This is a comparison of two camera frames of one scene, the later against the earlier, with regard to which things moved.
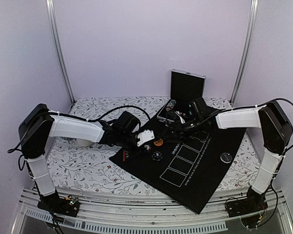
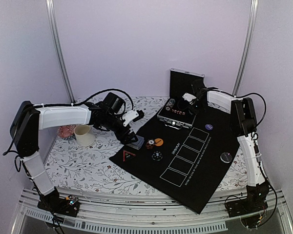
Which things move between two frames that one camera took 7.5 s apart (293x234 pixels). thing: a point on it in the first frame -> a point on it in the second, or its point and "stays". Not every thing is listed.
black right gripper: (180, 131) -> (194, 111)
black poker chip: (157, 156) stays
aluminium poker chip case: (185, 87) stays
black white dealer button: (226, 157) stays
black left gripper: (139, 154) -> (126, 140)
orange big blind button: (158, 143) stays
